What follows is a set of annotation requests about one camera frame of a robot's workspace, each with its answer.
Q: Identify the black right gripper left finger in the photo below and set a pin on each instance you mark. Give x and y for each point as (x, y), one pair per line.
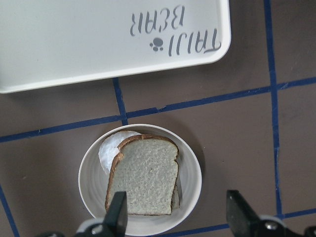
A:
(115, 221)

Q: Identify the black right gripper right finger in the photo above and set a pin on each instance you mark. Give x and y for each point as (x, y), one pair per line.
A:
(241, 218)

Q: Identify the bread slice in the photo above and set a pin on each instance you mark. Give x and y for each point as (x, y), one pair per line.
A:
(146, 168)
(175, 202)

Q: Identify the cream round plate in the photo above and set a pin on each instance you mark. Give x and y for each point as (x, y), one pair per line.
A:
(93, 183)

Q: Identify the fried egg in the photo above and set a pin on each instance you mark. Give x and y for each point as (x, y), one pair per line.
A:
(109, 148)

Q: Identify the cream bear tray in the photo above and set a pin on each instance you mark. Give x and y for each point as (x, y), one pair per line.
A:
(46, 43)

